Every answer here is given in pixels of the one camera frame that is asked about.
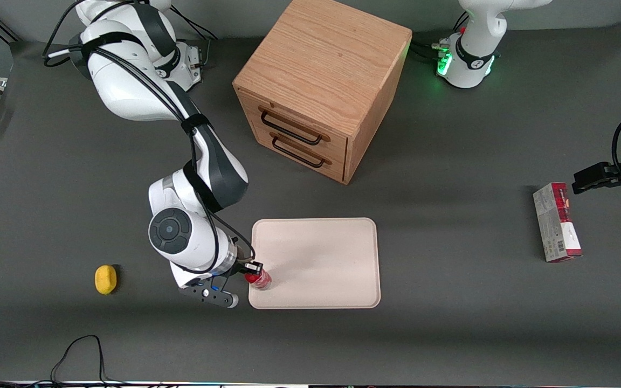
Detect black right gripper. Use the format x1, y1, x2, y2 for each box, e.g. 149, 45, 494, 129
211, 259, 265, 289

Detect beige plastic tray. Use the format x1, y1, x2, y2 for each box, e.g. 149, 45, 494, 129
248, 217, 382, 310

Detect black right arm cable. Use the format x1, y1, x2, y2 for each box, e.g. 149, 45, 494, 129
43, 0, 256, 270

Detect yellow lemon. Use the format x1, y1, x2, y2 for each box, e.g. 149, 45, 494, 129
94, 265, 118, 295

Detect wooden drawer cabinet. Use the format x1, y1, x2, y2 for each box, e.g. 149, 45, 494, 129
232, 0, 413, 185

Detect black upper drawer handle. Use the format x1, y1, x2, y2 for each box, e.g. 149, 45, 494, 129
258, 106, 331, 146

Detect black arm base cables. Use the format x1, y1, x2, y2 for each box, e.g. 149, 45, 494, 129
410, 12, 470, 61
169, 5, 219, 68

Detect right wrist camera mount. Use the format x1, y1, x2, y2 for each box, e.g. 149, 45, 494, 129
178, 275, 239, 309

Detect red white carton box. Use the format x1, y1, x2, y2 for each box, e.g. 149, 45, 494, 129
532, 182, 583, 264

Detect black left arm base cables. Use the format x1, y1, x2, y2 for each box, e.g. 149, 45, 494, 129
410, 12, 470, 61

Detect red coke bottle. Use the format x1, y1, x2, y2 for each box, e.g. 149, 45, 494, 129
244, 268, 273, 291

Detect black cable at table edge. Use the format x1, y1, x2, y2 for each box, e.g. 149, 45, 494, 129
0, 335, 182, 388

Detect black right arm base cables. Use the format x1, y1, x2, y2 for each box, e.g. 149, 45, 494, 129
169, 5, 219, 68

